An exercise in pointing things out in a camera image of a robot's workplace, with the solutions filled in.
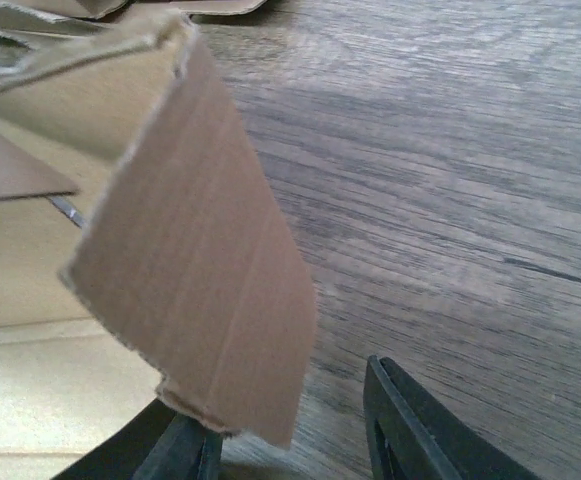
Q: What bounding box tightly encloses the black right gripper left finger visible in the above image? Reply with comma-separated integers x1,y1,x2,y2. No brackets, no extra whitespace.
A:
54,399,223,480

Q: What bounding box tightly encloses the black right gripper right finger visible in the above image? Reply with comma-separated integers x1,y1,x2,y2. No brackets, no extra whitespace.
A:
363,355,539,480

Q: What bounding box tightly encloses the brown cardboard box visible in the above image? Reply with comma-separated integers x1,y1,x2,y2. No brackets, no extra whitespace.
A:
0,9,318,451

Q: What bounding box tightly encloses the stack of flat cardboard blanks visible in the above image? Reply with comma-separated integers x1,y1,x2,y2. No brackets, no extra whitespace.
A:
0,0,265,49

